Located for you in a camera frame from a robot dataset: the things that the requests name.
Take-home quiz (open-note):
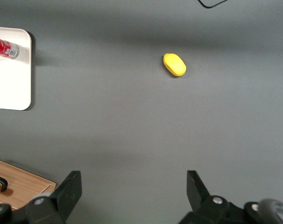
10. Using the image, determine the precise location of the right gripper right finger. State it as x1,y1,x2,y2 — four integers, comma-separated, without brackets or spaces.
178,170,247,224

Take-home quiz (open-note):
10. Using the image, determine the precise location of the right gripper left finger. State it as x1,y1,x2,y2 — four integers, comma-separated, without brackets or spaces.
25,170,83,224

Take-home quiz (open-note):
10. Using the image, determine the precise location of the cream rectangular tray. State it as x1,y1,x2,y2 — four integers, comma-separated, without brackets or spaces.
0,26,32,111

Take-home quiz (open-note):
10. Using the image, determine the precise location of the wooden drawer, plain rim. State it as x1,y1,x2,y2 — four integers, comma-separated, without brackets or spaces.
0,156,57,202

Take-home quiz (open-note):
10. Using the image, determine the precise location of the wooden drawer with notched rim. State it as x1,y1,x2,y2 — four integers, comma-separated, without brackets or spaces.
0,185,51,211

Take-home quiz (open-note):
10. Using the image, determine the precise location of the yellow oval sponge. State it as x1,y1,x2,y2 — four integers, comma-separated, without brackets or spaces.
163,53,187,77

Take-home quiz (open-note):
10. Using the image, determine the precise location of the red soda can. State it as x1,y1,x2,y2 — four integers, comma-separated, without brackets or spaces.
0,35,21,60

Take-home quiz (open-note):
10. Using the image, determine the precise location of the wooden board with handle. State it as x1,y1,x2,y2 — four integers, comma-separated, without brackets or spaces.
0,156,57,211

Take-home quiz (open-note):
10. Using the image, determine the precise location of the short black drawer handle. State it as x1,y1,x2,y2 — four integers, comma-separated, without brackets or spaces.
0,173,9,193

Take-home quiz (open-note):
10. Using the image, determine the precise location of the thin black table cable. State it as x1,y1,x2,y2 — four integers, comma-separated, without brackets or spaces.
197,0,228,9

